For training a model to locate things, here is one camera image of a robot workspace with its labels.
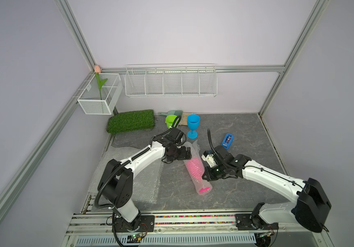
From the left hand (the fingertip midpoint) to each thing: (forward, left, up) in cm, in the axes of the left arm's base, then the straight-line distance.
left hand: (184, 158), depth 84 cm
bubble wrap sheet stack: (-9, +23, -11) cm, 26 cm away
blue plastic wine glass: (+23, -7, +4) cm, 25 cm away
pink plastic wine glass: (-7, -5, 0) cm, 8 cm away
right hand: (-11, -8, -1) cm, 13 cm away
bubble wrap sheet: (+3, -7, 0) cm, 7 cm away
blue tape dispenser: (+15, -30, -7) cm, 34 cm away
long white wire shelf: (+47, +5, +19) cm, 51 cm away
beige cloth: (+35, -2, -8) cm, 36 cm away
